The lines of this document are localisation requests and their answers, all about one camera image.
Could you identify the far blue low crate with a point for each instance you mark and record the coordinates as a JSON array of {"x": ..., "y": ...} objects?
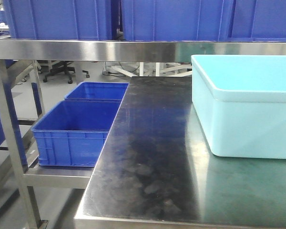
[{"x": 98, "y": 91}]

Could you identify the blue low crate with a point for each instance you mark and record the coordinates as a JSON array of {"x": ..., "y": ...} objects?
[
  {"x": 98, "y": 91},
  {"x": 72, "y": 133}
]

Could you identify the near blue low crate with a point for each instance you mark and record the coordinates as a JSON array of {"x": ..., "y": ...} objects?
[{"x": 72, "y": 133}]

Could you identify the upper middle blue crate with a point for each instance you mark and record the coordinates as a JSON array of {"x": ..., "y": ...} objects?
[{"x": 176, "y": 20}]

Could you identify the black office chair base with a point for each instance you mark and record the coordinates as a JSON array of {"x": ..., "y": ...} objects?
[{"x": 61, "y": 67}]

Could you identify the light cyan plastic tub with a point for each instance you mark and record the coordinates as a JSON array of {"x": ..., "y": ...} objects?
[{"x": 240, "y": 101}]

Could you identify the upper right blue crate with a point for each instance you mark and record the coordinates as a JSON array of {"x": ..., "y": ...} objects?
[{"x": 258, "y": 20}]

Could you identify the upper left blue crate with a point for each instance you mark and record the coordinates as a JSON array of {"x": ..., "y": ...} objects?
[{"x": 62, "y": 19}]

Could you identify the stainless steel shelf frame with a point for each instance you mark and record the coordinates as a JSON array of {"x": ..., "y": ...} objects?
[{"x": 155, "y": 171}]

